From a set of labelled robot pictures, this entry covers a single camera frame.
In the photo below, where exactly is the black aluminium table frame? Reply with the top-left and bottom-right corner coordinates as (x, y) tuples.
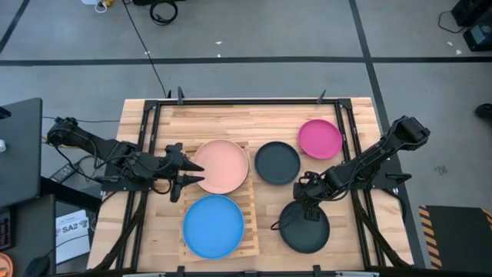
(94, 86), (414, 277)

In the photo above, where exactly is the small black plate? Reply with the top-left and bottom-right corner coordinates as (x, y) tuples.
(254, 141), (301, 186)

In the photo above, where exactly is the person's foot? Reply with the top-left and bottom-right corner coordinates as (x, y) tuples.
(474, 102), (492, 120)

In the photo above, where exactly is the long black floor cable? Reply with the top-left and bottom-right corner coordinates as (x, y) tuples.
(121, 0), (170, 99)

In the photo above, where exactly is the orange round disc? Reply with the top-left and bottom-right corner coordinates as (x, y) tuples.
(0, 252), (15, 277)

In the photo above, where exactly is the large black plate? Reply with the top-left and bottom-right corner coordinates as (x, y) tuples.
(278, 199), (331, 255)

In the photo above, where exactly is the large blue plate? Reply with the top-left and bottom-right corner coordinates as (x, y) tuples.
(181, 194), (246, 260)

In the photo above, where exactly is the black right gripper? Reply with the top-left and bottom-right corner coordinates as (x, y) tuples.
(292, 171), (330, 223)

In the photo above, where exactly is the black side desk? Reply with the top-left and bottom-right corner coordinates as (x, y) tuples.
(0, 97), (43, 209)

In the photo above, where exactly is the white SA2 paper sign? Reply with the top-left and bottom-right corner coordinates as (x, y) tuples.
(55, 209), (91, 265)

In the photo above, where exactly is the hazard striped floor mat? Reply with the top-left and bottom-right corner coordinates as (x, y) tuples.
(417, 204), (492, 275)

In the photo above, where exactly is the slatted wooden shelf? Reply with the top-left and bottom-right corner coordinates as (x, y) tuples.
(178, 140), (261, 263)

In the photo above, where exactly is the coiled black cable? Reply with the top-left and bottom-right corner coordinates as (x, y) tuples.
(148, 0), (179, 27)

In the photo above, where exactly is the black computer mouse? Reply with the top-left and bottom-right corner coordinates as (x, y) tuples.
(23, 255), (51, 277)

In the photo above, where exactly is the black power adapter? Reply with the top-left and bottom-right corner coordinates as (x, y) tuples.
(49, 163), (78, 184)

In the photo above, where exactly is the black equipment case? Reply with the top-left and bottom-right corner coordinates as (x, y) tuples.
(463, 22), (492, 53)
(450, 0), (492, 28)

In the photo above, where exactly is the small peach plate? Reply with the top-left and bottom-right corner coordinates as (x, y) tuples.
(191, 138), (250, 195)

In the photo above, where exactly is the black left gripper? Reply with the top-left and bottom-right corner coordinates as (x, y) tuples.
(157, 142), (206, 204)

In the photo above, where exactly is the small magenta plate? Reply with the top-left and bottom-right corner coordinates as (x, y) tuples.
(298, 118), (344, 160)

